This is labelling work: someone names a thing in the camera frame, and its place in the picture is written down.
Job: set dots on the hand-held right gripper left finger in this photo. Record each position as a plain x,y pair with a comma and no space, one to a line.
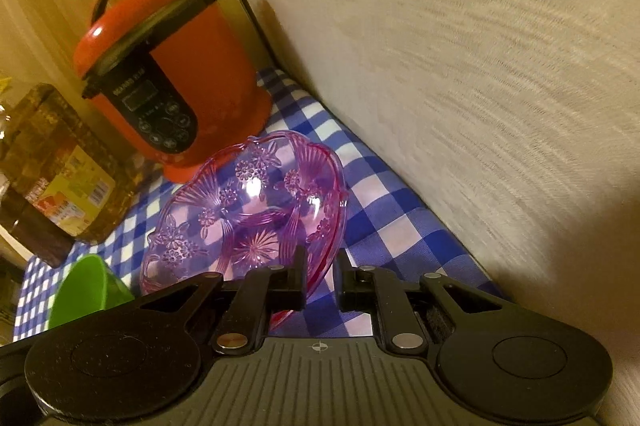
287,286

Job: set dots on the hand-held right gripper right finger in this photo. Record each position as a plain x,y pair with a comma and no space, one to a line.
357,288

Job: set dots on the pink cut-glass bowl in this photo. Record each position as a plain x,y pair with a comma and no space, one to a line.
250,206

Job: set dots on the green rimmed steel bowl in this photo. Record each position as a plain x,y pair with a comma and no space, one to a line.
85,293

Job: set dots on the blue white checkered tablecloth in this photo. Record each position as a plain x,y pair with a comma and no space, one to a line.
380,216

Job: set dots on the red electric pressure cooker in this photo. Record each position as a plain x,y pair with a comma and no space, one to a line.
200,76

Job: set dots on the cooking oil bottle yellow label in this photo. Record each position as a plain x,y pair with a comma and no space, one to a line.
65,186

